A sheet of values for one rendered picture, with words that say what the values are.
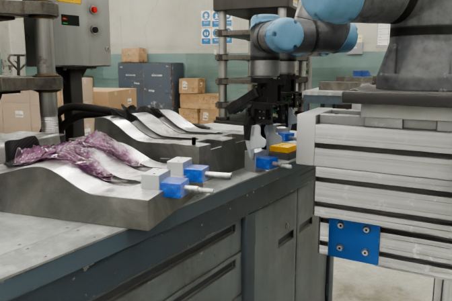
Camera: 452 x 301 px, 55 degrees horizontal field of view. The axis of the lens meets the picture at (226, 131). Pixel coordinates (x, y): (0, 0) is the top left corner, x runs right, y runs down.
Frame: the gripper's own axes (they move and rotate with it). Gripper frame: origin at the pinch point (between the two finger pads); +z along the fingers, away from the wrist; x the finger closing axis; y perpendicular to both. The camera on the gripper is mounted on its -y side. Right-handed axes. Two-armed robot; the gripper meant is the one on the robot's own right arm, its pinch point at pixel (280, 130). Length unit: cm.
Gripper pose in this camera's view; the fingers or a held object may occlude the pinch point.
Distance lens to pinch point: 156.4
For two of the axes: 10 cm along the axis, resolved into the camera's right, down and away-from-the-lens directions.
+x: 8.6, -0.8, 5.0
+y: 5.0, 1.3, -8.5
